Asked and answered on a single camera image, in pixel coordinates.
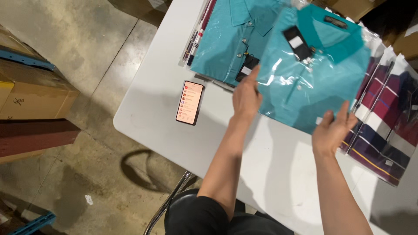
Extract person's right hand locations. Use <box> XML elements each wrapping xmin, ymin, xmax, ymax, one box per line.
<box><xmin>312</xmin><ymin>101</ymin><xmax>358</xmax><ymax>156</ymax></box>

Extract person's left hand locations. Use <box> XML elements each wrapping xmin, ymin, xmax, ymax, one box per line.
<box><xmin>233</xmin><ymin>65</ymin><xmax>262</xmax><ymax>121</ymax></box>

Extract black tag with white label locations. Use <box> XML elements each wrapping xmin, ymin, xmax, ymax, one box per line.
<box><xmin>282</xmin><ymin>25</ymin><xmax>313</xmax><ymax>61</ymax></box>

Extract smartphone with lit screen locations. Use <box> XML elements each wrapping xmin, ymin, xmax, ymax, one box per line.
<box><xmin>175</xmin><ymin>80</ymin><xmax>206</xmax><ymax>126</ymax></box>

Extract pile of bagged striped shirts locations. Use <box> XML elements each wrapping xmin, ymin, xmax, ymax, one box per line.
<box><xmin>179</xmin><ymin>0</ymin><xmax>218</xmax><ymax>68</ymax></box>

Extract tan cardboard box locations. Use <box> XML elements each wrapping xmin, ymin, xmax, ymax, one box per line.
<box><xmin>382</xmin><ymin>15</ymin><xmax>418</xmax><ymax>62</ymax></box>
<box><xmin>312</xmin><ymin>0</ymin><xmax>386</xmax><ymax>22</ymax></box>

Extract bagged maroon navy striped shirt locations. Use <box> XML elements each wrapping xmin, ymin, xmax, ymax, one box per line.
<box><xmin>340</xmin><ymin>46</ymin><xmax>398</xmax><ymax>153</ymax></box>
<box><xmin>346</xmin><ymin>54</ymin><xmax>418</xmax><ymax>187</ymax></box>
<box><xmin>354</xmin><ymin>29</ymin><xmax>386</xmax><ymax>102</ymax></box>

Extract dark cardboard box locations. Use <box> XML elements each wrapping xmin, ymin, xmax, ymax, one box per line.
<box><xmin>107</xmin><ymin>0</ymin><xmax>172</xmax><ymax>29</ymax></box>

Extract person's black trousers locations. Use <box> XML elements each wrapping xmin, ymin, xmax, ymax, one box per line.
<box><xmin>164</xmin><ymin>189</ymin><xmax>295</xmax><ymax>235</ymax></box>

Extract large brown cardboard box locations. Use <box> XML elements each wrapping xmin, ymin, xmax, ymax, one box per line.
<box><xmin>0</xmin><ymin>25</ymin><xmax>81</xmax><ymax>120</ymax></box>

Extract black hang tag with cord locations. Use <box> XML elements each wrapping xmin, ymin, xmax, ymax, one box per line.
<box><xmin>235</xmin><ymin>55</ymin><xmax>260</xmax><ymax>82</ymax></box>

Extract chrome chair frame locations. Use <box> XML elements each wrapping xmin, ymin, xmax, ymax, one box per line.
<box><xmin>143</xmin><ymin>170</ymin><xmax>197</xmax><ymax>235</ymax></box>

